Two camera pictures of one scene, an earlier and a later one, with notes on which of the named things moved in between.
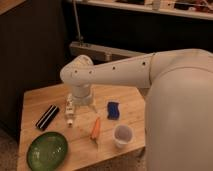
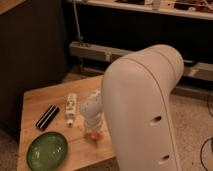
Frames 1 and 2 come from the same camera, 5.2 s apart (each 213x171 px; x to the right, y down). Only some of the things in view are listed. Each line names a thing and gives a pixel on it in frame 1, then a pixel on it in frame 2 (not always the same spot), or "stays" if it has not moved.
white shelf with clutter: x=198 y=9 stays
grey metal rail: x=81 y=48 stays
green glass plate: x=47 y=151 stays
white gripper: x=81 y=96 → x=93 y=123
